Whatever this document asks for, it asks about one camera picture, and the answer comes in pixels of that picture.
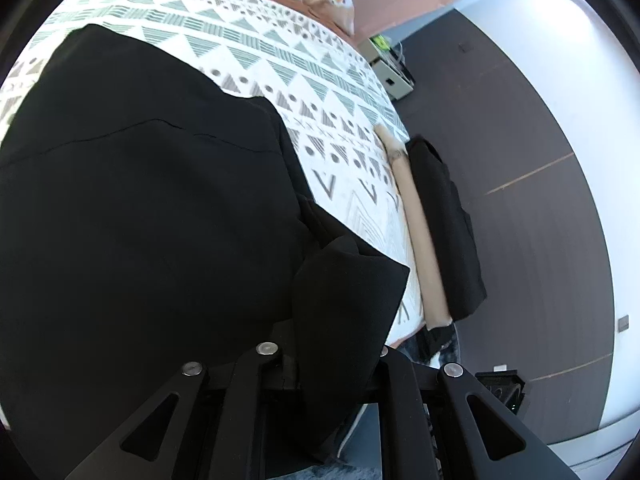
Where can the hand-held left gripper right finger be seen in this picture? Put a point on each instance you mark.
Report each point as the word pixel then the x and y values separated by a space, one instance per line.
pixel 400 400

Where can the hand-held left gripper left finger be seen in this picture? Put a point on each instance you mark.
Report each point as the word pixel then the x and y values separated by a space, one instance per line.
pixel 245 400

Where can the black garment with yellow print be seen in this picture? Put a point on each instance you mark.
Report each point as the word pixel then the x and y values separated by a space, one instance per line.
pixel 150 210

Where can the beige tube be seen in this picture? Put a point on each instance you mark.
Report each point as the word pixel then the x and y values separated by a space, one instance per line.
pixel 417 220

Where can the white bedside box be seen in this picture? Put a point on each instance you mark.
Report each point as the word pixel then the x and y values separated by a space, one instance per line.
pixel 392 72

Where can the white triangle patterned blanket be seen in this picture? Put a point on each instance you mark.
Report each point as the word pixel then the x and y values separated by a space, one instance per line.
pixel 300 75

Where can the yellow-green small item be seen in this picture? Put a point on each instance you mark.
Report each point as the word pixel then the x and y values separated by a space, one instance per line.
pixel 378 41

